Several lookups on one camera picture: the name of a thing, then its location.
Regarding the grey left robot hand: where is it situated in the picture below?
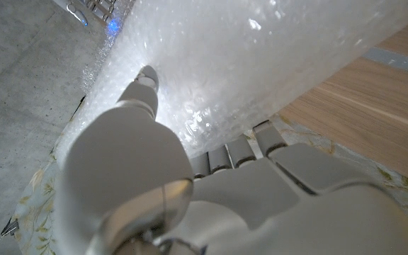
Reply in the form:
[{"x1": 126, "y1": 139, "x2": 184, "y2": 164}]
[{"x1": 53, "y1": 64, "x2": 408, "y2": 255}]

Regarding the floral printed backdrop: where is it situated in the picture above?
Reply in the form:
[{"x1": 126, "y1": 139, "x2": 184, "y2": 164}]
[{"x1": 11, "y1": 113, "x2": 408, "y2": 255}]

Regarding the clear bubble wrap roll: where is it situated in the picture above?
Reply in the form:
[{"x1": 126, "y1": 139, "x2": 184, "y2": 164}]
[{"x1": 55, "y1": 0, "x2": 408, "y2": 159}]

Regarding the black backdrop clamp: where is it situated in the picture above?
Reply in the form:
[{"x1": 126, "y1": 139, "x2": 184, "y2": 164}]
[{"x1": 0, "y1": 218, "x2": 20, "y2": 237}]

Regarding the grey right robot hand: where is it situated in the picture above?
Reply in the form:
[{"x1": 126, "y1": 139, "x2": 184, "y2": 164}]
[{"x1": 51, "y1": 0, "x2": 123, "y2": 35}]

